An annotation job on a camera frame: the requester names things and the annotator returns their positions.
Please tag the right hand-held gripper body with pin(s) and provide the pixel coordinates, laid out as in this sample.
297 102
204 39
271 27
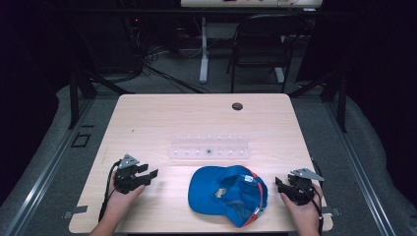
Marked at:
303 190

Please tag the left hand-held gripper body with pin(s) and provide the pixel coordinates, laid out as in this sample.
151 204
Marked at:
128 178

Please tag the blue baseball cap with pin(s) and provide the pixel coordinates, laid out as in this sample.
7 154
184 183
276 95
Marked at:
206 190

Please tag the person's right hand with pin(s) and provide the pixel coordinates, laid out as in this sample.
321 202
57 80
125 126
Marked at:
306 214

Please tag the person's left hand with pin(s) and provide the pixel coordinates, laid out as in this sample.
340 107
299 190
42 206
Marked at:
119 203

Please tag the grey tape strip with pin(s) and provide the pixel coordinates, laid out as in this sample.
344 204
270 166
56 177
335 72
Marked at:
331 211
76 210

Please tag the clear acrylic rack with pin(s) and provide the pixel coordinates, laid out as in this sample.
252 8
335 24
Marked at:
209 152

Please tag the black round table grommet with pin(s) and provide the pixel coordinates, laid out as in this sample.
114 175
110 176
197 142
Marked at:
237 106

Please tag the black metal stand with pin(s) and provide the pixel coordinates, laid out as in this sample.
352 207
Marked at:
74 98
341 98

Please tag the white background desk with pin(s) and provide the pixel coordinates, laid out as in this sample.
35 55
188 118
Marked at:
204 49

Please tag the black folding chair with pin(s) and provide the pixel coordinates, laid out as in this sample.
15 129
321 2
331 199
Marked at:
262 42

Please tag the grey metal floor rail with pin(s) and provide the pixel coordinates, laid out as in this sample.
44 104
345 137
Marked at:
49 164
357 170

